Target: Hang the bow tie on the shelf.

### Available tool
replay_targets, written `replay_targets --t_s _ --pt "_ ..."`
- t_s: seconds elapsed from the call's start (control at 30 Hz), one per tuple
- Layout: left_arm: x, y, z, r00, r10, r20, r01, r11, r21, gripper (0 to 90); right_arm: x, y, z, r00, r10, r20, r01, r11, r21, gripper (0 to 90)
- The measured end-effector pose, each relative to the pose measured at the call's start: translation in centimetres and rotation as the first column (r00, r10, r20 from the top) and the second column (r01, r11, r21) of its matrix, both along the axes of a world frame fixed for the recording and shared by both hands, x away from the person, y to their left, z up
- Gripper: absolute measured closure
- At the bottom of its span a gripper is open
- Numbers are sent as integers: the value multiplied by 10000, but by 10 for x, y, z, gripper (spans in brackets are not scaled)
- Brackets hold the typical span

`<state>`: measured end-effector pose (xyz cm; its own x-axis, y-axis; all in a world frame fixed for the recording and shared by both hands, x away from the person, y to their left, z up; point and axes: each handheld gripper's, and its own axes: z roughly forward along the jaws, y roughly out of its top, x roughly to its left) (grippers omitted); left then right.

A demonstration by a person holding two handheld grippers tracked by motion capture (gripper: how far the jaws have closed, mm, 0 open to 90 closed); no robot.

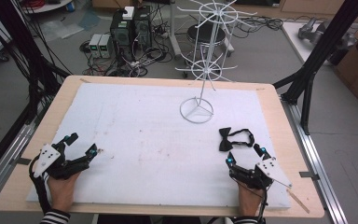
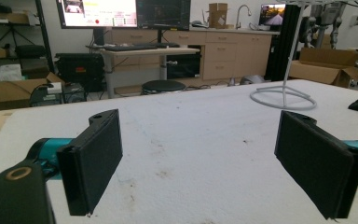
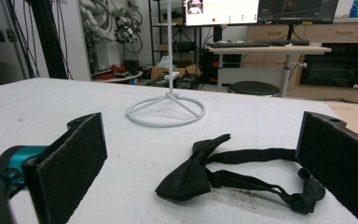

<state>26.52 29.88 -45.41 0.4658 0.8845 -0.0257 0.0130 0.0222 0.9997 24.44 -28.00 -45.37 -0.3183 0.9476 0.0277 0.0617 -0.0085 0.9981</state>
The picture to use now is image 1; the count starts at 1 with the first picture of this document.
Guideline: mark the round white table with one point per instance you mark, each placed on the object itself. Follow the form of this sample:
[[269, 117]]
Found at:
[[48, 5]]

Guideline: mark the light wooden table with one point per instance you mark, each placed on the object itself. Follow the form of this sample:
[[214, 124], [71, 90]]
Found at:
[[289, 124]]

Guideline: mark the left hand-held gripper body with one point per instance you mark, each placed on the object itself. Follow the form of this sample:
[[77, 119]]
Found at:
[[48, 158]]

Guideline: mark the thin wooden stick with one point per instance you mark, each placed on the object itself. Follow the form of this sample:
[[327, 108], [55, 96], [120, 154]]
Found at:
[[298, 201]]

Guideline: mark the black round stool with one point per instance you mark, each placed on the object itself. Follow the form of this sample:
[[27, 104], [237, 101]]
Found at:
[[200, 32]]

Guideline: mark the white rolling stand leg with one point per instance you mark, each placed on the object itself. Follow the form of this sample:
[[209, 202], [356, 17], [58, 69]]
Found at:
[[174, 37]]

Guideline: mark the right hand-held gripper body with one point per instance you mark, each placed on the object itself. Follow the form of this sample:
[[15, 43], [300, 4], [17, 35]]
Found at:
[[273, 169]]

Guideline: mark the person's left hand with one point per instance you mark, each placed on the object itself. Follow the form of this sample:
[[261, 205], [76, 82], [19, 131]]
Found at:
[[62, 191]]

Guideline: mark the person's right hand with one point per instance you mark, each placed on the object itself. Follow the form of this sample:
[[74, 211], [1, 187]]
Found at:
[[249, 199]]

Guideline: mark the black metal frame stand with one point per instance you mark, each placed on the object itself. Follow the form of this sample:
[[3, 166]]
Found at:
[[320, 53], [21, 46]]

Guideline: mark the aluminium rail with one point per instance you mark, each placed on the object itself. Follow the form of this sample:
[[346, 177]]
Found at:
[[3, 168], [315, 161]]

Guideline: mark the black computer tower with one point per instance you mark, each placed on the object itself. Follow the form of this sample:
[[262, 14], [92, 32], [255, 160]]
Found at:
[[121, 31], [143, 29]]

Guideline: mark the white side table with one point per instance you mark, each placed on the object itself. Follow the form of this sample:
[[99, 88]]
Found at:
[[293, 37]]

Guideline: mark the black bow tie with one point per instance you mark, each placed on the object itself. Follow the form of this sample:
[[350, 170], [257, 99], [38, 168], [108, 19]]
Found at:
[[227, 141]]

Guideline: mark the grey bench power supply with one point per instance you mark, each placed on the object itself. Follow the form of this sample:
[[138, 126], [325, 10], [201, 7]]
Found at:
[[94, 45], [106, 46]]

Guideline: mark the small white box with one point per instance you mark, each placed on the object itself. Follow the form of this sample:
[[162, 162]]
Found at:
[[128, 13]]

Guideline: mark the white foam mat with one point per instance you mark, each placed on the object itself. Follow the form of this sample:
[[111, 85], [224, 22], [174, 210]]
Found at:
[[155, 143]]

